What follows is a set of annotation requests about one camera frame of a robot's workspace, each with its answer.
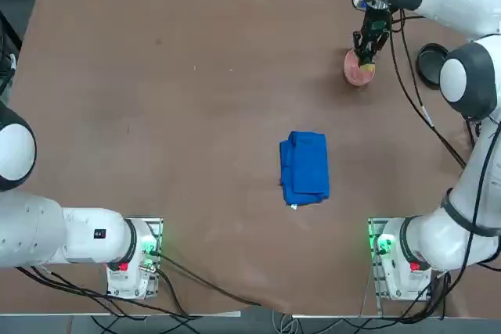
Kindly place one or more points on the green yellow sponge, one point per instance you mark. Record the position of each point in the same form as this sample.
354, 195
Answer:
368, 66

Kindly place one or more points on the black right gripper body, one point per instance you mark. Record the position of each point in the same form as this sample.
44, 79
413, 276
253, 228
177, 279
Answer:
376, 21

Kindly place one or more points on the folded blue cloth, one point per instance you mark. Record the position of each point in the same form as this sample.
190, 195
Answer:
305, 169

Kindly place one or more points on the black metal stand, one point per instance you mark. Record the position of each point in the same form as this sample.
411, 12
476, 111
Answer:
8, 72

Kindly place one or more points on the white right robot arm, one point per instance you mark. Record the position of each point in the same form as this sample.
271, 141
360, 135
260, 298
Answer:
450, 240

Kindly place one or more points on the pink bowl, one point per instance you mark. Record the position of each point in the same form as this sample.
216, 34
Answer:
352, 74

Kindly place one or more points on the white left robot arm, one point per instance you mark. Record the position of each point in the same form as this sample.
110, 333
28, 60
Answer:
78, 236

